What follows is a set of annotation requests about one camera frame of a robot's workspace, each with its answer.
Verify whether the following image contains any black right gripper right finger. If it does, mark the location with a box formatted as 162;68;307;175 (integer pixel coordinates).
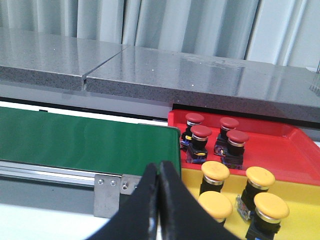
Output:
158;161;238;240

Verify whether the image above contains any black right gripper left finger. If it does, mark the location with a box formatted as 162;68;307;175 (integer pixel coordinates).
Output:
88;163;158;240

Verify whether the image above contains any yellow mushroom push button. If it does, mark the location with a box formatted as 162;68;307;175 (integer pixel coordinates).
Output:
199;161;230;195

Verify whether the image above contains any red mushroom push button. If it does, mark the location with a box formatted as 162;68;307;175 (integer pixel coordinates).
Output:
180;112;205;151

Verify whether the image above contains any yellow plastic tray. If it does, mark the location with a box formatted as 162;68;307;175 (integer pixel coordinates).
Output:
177;168;320;240

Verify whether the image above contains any red plastic tray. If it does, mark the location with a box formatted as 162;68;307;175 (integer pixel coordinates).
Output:
168;109;320;186

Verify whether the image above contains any green conveyor belt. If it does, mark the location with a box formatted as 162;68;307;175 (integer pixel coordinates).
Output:
0;107;181;176

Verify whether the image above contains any grey stone slab left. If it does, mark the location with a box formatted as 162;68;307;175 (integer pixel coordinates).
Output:
0;27;127;91

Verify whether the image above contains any grey curtain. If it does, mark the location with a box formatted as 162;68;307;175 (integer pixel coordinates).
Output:
0;0;320;69

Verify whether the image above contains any steel conveyor support bracket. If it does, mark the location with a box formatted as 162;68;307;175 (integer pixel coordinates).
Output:
93;174;142;218

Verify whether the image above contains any aluminium conveyor frame rail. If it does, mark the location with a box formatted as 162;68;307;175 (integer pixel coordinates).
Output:
0;159;97;187

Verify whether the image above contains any wire rack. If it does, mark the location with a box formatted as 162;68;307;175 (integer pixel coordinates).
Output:
308;62;320;97

